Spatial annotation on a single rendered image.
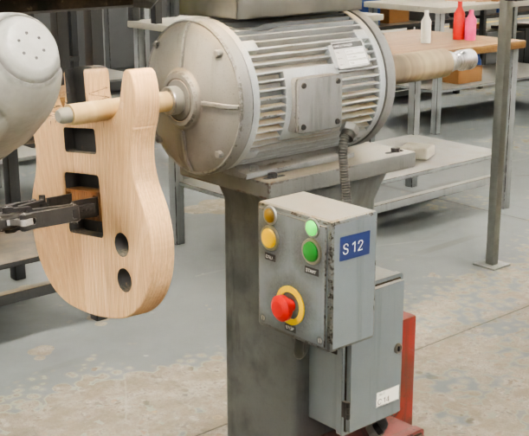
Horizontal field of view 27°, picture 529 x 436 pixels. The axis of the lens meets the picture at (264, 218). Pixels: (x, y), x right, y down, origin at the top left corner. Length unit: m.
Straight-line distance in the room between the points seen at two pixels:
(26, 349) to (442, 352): 1.52
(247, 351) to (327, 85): 0.54
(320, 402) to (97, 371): 1.99
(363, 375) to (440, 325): 2.38
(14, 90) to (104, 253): 0.75
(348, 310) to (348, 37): 0.52
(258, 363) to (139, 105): 0.61
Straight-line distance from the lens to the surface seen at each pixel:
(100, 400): 3.64
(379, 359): 1.92
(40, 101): 1.04
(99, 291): 1.76
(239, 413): 2.09
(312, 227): 1.54
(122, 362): 3.93
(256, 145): 1.74
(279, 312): 1.60
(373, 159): 1.92
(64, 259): 1.84
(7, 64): 1.01
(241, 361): 2.04
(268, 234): 1.62
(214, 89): 1.70
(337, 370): 1.88
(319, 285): 1.56
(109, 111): 1.66
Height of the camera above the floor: 1.54
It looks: 16 degrees down
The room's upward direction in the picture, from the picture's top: straight up
